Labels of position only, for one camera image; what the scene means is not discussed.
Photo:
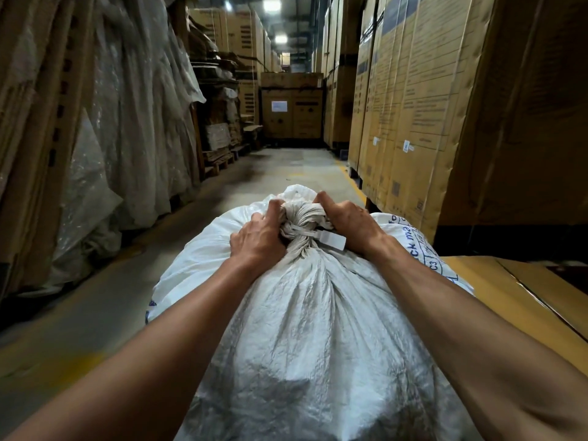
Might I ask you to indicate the stack of distant cardboard boxes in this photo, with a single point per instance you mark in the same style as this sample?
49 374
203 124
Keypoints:
239 45

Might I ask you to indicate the white plastic seal tag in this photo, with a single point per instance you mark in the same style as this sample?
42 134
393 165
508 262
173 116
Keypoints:
328 237

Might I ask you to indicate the person's left thumb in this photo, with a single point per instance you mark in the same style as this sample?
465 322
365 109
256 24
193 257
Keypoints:
274 213

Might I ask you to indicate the leaning flattened cardboard sheets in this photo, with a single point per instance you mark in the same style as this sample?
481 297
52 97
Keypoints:
36 133

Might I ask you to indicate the ceiling lamp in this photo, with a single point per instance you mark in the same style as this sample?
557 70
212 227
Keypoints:
280 38
272 4

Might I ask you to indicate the wooden pallet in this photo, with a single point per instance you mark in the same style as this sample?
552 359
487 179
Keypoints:
220 161

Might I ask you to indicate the pile of flattened cardboard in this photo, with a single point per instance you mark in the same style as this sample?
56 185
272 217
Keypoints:
220 96

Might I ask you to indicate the person's right thumb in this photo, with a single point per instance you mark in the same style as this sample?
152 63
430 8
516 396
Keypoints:
324 204

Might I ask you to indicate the person's left hand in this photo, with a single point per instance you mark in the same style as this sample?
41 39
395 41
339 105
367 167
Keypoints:
257 241

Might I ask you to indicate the hanging clear plastic sheeting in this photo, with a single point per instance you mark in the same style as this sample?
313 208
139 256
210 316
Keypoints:
133 114

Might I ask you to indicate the large white woven sack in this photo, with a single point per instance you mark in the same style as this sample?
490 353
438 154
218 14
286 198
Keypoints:
317 326

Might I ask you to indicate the person's right hand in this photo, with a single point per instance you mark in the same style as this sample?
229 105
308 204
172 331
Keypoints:
353 225

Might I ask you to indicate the tall stack of cardboard boxes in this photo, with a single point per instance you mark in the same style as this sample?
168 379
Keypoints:
337 68

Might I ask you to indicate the cardboard box with white label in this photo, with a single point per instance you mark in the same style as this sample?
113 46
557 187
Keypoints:
292 110

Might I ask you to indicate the person's right forearm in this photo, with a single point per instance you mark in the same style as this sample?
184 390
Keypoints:
482 344

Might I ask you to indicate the flat cardboard sheet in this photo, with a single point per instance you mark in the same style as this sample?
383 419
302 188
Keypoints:
519 298

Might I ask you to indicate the person's left forearm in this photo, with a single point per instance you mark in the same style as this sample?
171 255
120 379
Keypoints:
138 367

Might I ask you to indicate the row of tall cardboard boxes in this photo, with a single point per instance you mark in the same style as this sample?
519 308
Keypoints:
441 100

